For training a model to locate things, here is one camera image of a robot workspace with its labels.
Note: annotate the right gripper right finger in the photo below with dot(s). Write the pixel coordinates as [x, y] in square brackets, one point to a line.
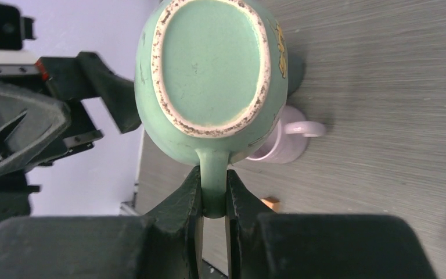
[264, 244]

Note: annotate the tan wooden block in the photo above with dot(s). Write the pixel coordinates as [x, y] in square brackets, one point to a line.
[272, 202]

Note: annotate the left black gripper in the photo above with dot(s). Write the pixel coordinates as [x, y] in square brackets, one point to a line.
[42, 118]

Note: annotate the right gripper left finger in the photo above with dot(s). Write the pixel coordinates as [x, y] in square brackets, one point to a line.
[166, 242]

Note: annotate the pale green small mug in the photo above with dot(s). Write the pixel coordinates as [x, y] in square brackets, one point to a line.
[210, 83]

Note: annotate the lilac pink mug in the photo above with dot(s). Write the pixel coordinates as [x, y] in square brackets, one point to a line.
[289, 139]

